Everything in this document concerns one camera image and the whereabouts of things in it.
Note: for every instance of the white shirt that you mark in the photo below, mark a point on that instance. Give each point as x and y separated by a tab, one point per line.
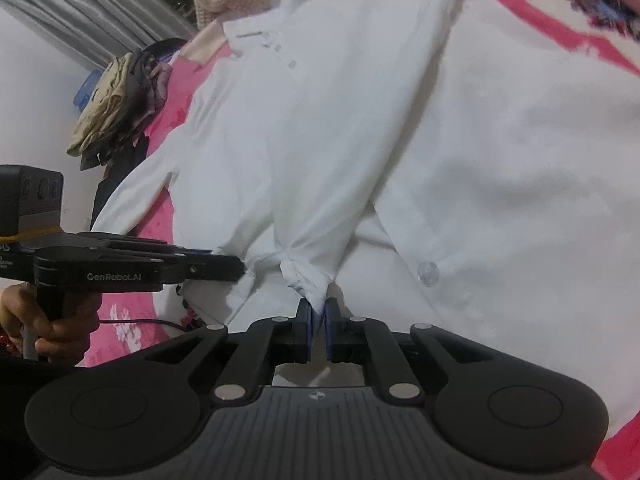
434	161

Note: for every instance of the black garment on bed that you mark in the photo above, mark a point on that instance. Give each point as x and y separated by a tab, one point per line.
121	164

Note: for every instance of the pink floral blanket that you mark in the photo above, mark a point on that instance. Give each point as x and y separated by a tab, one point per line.
604	29

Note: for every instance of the cream cloth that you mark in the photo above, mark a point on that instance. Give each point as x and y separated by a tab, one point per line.
207	47

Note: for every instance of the grey curtain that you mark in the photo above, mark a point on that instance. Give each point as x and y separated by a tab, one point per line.
93	32

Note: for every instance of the blue water jug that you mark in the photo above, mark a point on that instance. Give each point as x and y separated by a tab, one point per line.
85	92

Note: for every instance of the pile of folded clothes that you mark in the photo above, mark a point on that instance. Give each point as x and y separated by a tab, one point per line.
131	91

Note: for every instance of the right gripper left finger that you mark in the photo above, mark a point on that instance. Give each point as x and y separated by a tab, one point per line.
293	337

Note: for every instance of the person's left hand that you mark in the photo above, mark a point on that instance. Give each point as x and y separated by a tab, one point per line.
62	342

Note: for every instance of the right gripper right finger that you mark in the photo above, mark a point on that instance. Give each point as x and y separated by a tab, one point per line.
345	340

